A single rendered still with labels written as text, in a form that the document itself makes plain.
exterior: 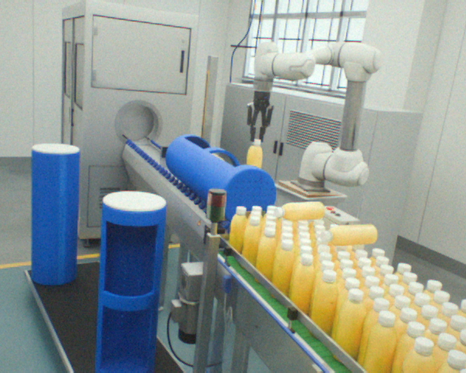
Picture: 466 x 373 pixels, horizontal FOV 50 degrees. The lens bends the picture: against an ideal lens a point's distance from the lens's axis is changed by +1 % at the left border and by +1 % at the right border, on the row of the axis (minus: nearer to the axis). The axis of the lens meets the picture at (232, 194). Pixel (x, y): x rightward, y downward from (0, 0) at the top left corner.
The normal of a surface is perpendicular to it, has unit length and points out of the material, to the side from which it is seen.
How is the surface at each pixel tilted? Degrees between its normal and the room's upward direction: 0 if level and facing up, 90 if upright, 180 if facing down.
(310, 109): 90
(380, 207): 90
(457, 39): 90
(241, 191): 90
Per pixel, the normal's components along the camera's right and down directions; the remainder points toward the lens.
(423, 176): -0.85, 0.05
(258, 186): 0.41, 0.28
